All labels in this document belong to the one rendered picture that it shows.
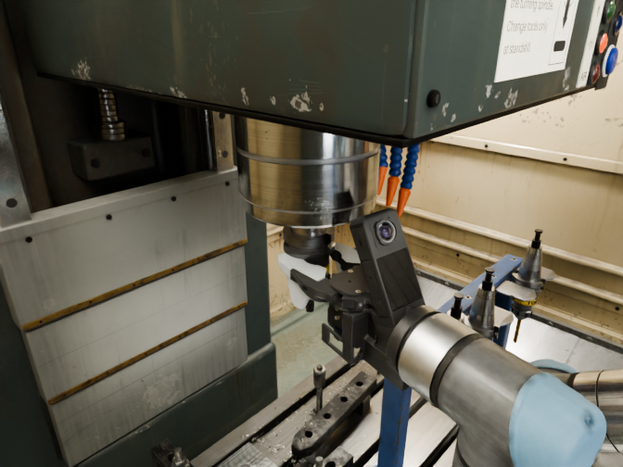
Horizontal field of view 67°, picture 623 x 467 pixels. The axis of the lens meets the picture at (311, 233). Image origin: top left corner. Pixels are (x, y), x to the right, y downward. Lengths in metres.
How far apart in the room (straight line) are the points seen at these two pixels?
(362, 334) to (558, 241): 1.09
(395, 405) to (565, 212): 0.86
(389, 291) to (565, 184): 1.07
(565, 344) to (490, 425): 1.22
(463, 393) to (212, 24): 0.36
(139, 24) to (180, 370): 0.80
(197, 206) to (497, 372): 0.72
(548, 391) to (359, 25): 0.29
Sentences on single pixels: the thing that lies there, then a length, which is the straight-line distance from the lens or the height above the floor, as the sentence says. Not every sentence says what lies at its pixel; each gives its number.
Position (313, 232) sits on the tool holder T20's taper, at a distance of 0.55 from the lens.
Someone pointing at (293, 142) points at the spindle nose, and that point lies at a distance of 0.45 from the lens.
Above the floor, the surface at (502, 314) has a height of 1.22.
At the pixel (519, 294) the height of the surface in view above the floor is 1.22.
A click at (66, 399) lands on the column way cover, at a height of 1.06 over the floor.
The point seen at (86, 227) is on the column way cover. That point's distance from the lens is 0.89.
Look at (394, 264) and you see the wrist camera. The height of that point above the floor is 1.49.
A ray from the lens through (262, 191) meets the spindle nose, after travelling 0.48.
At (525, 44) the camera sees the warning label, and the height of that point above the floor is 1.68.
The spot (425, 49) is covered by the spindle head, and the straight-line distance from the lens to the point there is 0.30.
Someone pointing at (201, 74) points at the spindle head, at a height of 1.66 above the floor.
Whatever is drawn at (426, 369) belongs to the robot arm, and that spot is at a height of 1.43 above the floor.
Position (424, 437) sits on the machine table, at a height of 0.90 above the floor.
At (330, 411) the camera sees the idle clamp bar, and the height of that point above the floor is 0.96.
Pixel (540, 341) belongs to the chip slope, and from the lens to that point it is 1.60.
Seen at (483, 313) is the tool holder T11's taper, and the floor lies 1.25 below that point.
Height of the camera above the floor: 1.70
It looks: 24 degrees down
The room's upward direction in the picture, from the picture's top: straight up
